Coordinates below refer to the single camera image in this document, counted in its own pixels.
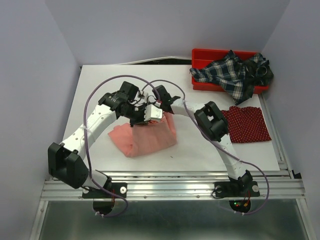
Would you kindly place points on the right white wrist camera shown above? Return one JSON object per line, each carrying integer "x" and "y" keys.
{"x": 142, "y": 95}

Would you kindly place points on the red plastic bin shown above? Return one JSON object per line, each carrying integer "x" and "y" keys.
{"x": 202, "y": 57}

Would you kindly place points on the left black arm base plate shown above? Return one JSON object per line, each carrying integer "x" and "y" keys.
{"x": 107, "y": 193}

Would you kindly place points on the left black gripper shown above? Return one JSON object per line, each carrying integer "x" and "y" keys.
{"x": 141, "y": 120}

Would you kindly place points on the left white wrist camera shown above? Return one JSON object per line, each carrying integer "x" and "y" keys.
{"x": 153, "y": 113}

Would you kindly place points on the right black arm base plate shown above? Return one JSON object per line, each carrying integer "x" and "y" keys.
{"x": 240, "y": 197}

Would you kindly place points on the plaid navy skirt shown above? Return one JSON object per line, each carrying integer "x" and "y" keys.
{"x": 235, "y": 76}

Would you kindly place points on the pink pleated skirt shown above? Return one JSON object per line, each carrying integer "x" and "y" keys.
{"x": 140, "y": 140}

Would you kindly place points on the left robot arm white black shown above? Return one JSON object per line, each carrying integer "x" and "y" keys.
{"x": 66, "y": 159}

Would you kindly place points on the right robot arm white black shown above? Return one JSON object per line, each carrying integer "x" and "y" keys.
{"x": 213, "y": 126}

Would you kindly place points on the aluminium frame rail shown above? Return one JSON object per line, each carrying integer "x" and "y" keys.
{"x": 170, "y": 195}

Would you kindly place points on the red polka dot skirt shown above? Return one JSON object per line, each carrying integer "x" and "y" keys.
{"x": 246, "y": 125}

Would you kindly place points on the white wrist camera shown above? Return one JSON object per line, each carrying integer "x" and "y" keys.
{"x": 153, "y": 113}
{"x": 142, "y": 95}

